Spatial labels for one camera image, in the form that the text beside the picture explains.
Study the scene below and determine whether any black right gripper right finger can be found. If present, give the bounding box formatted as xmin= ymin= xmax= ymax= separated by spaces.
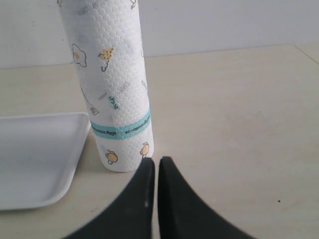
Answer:
xmin=158 ymin=156 xmax=252 ymax=239

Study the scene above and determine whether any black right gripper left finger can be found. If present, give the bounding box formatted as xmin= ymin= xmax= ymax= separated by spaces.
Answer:
xmin=66 ymin=158 xmax=155 ymax=239

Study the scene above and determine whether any printed white paper towel roll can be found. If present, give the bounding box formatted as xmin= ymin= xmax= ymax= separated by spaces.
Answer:
xmin=57 ymin=0 xmax=154 ymax=172

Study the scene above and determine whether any white rectangular plastic tray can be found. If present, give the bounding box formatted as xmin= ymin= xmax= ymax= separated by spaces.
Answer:
xmin=0 ymin=112 xmax=91 ymax=211

